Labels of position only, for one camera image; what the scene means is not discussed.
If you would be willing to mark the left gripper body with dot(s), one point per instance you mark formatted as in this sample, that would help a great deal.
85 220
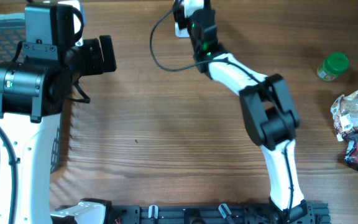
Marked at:
87 60

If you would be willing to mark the white barcode scanner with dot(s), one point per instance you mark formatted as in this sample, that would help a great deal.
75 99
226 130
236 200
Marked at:
181 33

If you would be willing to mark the black red snack packet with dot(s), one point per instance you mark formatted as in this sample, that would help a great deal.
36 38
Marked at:
351 157

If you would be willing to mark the green lid glass jar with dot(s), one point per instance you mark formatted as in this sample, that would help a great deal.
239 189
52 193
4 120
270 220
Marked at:
333 66

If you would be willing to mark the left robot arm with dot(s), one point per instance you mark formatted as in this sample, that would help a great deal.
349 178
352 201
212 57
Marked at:
32 95

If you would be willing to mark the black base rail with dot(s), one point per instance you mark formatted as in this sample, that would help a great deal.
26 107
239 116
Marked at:
223 213

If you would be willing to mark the beige clear food pouch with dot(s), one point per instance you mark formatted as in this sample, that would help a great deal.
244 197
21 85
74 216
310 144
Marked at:
345 115

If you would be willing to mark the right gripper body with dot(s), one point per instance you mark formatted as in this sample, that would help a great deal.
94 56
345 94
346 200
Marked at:
180 17

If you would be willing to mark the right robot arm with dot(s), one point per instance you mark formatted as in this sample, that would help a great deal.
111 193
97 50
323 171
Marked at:
270 117

